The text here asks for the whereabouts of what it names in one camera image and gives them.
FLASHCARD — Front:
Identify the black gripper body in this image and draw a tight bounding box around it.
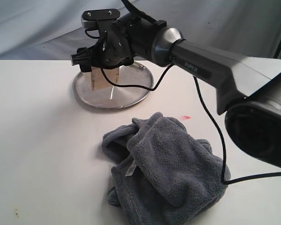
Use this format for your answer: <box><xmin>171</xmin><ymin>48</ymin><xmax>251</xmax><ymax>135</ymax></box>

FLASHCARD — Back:
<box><xmin>86</xmin><ymin>20</ymin><xmax>134</xmax><ymax>69</ymax></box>

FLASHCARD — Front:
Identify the wooden cube block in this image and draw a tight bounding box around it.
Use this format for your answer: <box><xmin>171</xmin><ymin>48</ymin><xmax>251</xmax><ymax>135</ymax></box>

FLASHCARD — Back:
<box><xmin>82</xmin><ymin>67</ymin><xmax>119</xmax><ymax>91</ymax></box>

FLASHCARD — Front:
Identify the grey fluffy towel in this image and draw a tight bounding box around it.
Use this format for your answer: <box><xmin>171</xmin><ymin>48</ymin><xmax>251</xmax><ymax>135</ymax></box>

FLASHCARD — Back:
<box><xmin>102</xmin><ymin>112</ymin><xmax>230</xmax><ymax>225</ymax></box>

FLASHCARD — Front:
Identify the round stainless steel plate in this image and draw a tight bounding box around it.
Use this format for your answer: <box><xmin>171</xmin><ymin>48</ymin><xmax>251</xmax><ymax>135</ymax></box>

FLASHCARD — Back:
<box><xmin>73</xmin><ymin>62</ymin><xmax>154</xmax><ymax>110</ymax></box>

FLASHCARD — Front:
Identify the grey backdrop cloth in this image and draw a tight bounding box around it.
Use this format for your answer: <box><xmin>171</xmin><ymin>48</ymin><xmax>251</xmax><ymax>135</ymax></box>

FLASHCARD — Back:
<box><xmin>0</xmin><ymin>0</ymin><xmax>281</xmax><ymax>60</ymax></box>

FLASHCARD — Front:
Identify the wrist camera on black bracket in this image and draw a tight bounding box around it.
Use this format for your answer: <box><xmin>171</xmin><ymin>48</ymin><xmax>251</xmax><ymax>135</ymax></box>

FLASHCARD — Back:
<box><xmin>81</xmin><ymin>8</ymin><xmax>120</xmax><ymax>30</ymax></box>

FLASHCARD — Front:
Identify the black cable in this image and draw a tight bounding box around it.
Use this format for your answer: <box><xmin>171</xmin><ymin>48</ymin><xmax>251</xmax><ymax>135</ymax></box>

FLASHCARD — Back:
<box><xmin>84</xmin><ymin>0</ymin><xmax>281</xmax><ymax>186</ymax></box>

